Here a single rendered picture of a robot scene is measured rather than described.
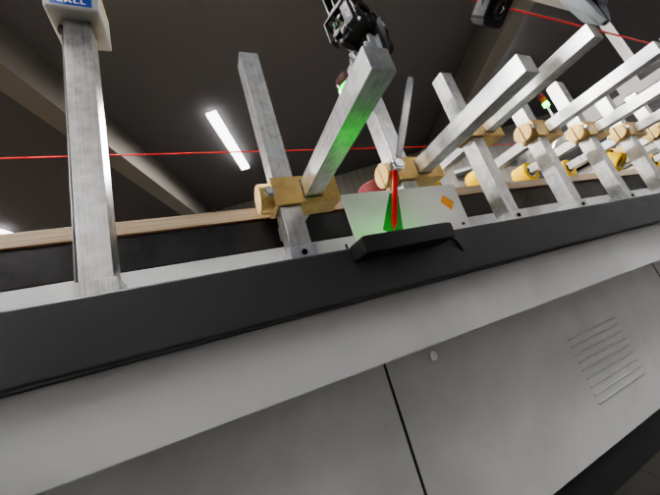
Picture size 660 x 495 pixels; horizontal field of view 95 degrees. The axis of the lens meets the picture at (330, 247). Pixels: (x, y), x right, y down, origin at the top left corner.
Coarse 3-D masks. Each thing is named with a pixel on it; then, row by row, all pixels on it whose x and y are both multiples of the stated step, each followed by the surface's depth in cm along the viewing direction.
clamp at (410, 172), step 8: (408, 160) 60; (376, 168) 61; (384, 168) 58; (408, 168) 59; (416, 168) 60; (440, 168) 62; (376, 176) 61; (384, 176) 59; (400, 176) 58; (408, 176) 58; (416, 176) 59; (424, 176) 60; (432, 176) 61; (440, 176) 62; (384, 184) 59; (424, 184) 63; (432, 184) 65
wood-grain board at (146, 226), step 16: (576, 176) 121; (592, 176) 125; (624, 176) 136; (464, 192) 95; (480, 192) 98; (336, 208) 77; (128, 224) 59; (144, 224) 60; (160, 224) 61; (176, 224) 62; (192, 224) 63; (208, 224) 64; (224, 224) 66; (0, 240) 51; (16, 240) 52; (32, 240) 53; (48, 240) 54; (64, 240) 54
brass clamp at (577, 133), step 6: (576, 126) 92; (582, 126) 91; (588, 126) 91; (594, 126) 93; (570, 132) 94; (576, 132) 92; (582, 132) 91; (588, 132) 91; (594, 132) 92; (600, 132) 93; (606, 132) 95; (570, 138) 94; (576, 138) 92; (582, 138) 92; (600, 138) 97
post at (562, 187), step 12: (528, 108) 85; (516, 120) 86; (528, 120) 83; (528, 144) 84; (540, 144) 81; (540, 156) 82; (552, 156) 80; (540, 168) 82; (552, 168) 80; (564, 168) 80; (552, 180) 80; (564, 180) 78; (564, 192) 78; (576, 192) 78; (564, 204) 78
